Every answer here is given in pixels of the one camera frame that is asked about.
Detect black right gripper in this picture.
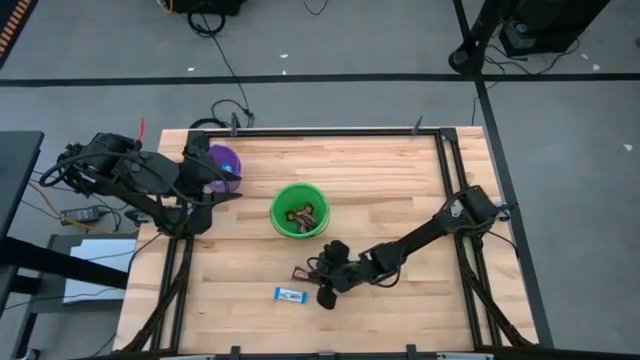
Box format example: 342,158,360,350
307,239,379,311

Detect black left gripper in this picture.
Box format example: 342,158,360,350
178,130,244,237

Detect green monster face bucket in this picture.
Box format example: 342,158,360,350
269,182,331,240

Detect purple plastic bucket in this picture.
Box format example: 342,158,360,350
204,144,243,194

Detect white paper sheet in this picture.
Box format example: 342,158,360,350
62,238,138,305

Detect black power adapter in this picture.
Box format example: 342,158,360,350
60,205,101,225

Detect black metal beam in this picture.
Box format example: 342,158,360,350
0,235,130,316

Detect black equipment case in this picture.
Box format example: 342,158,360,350
172,0,246,16

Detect black desk top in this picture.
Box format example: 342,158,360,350
0,130,45,239

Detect black orange striped mat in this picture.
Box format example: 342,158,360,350
0,0,39,69

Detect black floor stand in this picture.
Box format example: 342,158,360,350
448,0,516,76

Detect black equipment box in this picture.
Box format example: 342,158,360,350
499,0,611,57

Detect black aluminium table frame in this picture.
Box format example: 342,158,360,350
119,127,539,360

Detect black floor cable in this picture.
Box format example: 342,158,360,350
185,9,257,130

